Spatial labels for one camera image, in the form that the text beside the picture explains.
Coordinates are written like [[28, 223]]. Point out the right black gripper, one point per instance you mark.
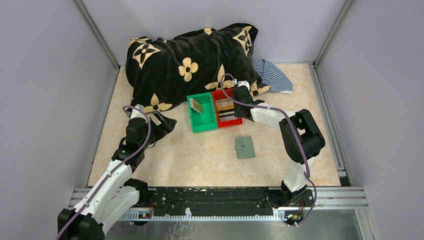
[[237, 113]]

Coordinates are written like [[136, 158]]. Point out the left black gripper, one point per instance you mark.
[[166, 125]]

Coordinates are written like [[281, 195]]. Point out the red plastic bin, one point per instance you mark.
[[218, 94]]

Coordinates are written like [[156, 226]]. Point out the green plastic bin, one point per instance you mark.
[[207, 120]]

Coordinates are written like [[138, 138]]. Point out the sage green card holder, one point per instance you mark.
[[244, 147]]

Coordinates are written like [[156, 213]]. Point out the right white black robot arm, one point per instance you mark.
[[300, 133]]

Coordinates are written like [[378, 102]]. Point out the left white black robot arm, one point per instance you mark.
[[116, 191]]

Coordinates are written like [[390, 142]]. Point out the cards in red bin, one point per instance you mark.
[[225, 110]]

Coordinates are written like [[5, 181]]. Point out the card in green bin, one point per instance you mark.
[[195, 105]]

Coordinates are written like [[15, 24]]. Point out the blue striped cloth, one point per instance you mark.
[[273, 77]]

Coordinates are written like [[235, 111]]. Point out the black floral blanket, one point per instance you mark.
[[164, 72]]

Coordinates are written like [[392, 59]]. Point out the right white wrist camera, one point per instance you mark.
[[241, 83]]

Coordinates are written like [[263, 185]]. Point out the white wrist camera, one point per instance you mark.
[[138, 112], [241, 83]]

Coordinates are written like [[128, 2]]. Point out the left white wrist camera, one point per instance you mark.
[[138, 112]]

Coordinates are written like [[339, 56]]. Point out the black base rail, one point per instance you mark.
[[226, 202]]

